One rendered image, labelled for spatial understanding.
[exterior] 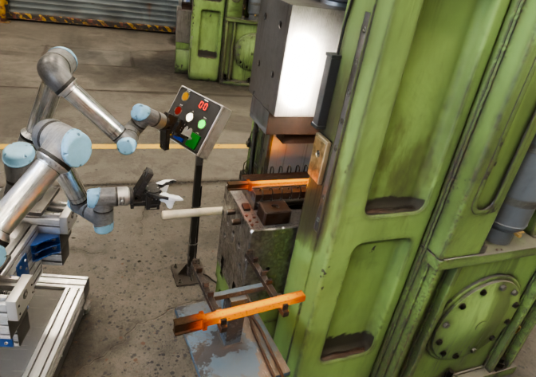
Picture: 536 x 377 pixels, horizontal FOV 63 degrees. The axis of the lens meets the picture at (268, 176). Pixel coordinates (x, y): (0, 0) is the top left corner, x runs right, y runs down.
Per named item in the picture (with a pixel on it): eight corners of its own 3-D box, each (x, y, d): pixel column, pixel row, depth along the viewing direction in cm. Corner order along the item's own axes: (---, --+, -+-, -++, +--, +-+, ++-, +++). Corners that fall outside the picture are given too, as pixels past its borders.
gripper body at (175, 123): (189, 123, 208) (171, 115, 198) (181, 139, 209) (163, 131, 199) (179, 118, 213) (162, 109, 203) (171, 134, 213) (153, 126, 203)
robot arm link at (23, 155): (0, 182, 178) (-5, 152, 172) (12, 166, 190) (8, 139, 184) (32, 184, 181) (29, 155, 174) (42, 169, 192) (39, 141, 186)
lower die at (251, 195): (253, 210, 189) (256, 193, 185) (239, 186, 205) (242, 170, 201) (337, 203, 205) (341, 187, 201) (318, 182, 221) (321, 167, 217)
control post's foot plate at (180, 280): (175, 288, 268) (176, 276, 264) (169, 265, 286) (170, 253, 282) (210, 283, 277) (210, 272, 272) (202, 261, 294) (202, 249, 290)
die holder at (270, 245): (238, 312, 196) (251, 231, 175) (216, 258, 226) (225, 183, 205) (345, 293, 217) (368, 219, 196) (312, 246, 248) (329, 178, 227)
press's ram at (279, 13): (282, 126, 157) (303, 9, 139) (248, 90, 188) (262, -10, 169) (379, 125, 173) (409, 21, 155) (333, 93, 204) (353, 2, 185)
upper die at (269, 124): (265, 135, 172) (269, 111, 168) (249, 115, 188) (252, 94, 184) (356, 134, 188) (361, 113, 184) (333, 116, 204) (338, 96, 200)
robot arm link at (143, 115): (126, 111, 191) (138, 98, 189) (145, 120, 200) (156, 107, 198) (132, 123, 187) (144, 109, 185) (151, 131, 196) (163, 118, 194)
